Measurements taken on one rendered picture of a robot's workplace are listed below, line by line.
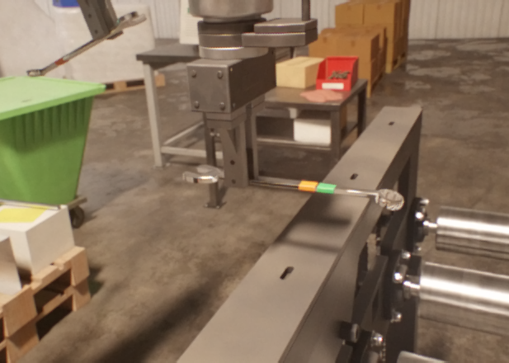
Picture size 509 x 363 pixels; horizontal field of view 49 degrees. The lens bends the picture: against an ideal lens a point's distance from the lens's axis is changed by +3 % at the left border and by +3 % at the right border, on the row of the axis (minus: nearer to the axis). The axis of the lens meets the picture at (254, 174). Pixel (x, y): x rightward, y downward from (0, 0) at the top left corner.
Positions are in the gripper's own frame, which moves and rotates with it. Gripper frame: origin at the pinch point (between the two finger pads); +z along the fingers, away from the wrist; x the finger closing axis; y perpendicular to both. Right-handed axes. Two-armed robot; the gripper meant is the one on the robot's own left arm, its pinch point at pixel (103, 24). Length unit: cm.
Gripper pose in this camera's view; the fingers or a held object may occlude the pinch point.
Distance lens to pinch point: 89.6
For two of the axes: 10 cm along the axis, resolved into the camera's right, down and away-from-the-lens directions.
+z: 3.5, 9.4, 0.6
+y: 8.1, -2.7, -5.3
